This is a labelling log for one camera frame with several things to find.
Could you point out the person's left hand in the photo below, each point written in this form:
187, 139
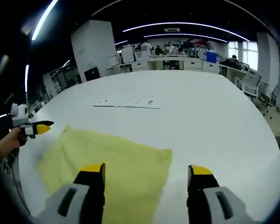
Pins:
18, 137

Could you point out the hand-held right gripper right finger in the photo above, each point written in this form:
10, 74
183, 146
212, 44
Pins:
205, 184

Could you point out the blue plastic box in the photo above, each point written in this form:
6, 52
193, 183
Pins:
212, 57

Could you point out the white cabinet counter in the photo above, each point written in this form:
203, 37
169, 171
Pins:
177, 65

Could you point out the ceiling air vent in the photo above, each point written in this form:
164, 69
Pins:
172, 30

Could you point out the long ceiling light strip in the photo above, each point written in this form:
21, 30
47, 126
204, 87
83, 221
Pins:
27, 78
184, 24
44, 19
184, 35

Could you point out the yellow colour-block garment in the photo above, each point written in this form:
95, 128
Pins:
130, 158

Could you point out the white storage box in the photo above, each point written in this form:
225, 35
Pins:
127, 54

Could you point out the white square pillar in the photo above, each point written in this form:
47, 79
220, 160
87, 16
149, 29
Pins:
93, 46

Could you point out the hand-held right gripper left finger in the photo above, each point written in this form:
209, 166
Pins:
90, 186

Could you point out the metal shelf rack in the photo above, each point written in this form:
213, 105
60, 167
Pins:
63, 79

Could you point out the white mesh office chair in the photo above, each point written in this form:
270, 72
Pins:
270, 95
249, 81

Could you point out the black box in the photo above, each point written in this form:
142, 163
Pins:
92, 74

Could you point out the white template board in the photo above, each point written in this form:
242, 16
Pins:
130, 105

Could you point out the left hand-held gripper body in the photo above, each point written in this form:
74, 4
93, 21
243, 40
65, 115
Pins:
19, 115

